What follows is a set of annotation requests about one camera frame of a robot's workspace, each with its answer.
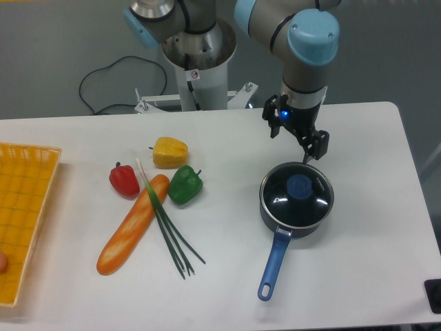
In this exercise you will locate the pink item in basket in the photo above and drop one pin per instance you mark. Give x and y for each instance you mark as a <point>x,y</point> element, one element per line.
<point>3,262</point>

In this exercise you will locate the green spring onion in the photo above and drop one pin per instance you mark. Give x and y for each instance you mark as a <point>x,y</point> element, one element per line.
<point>170,232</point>

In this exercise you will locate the yellow bell pepper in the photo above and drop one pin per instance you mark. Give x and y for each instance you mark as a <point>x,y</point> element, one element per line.
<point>168,153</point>

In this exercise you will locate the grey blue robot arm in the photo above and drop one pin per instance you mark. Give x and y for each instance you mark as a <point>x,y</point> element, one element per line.
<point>303,35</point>

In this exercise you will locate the orange baguette bread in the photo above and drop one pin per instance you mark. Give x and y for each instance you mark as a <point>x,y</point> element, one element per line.
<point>127,236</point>

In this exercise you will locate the green bell pepper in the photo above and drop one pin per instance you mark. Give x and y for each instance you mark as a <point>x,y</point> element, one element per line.
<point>185,185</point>

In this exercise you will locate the black device at edge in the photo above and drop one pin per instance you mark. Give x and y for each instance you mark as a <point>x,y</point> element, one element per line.
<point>433,291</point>

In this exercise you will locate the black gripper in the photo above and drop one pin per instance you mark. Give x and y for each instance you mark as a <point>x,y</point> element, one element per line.
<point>298,121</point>

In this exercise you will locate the glass lid blue knob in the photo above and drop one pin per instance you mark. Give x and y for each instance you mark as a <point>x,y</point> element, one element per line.
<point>295,196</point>

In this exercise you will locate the red bell pepper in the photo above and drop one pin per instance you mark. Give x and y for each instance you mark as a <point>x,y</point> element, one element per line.
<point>124,181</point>

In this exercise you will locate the yellow woven basket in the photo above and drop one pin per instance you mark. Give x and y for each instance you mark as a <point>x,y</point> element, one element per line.
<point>27,173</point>

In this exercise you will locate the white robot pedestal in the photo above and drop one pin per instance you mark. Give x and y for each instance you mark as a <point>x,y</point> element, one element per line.
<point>201,62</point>

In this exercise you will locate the dark blue saucepan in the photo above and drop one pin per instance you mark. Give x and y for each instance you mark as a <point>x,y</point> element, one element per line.
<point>280,243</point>

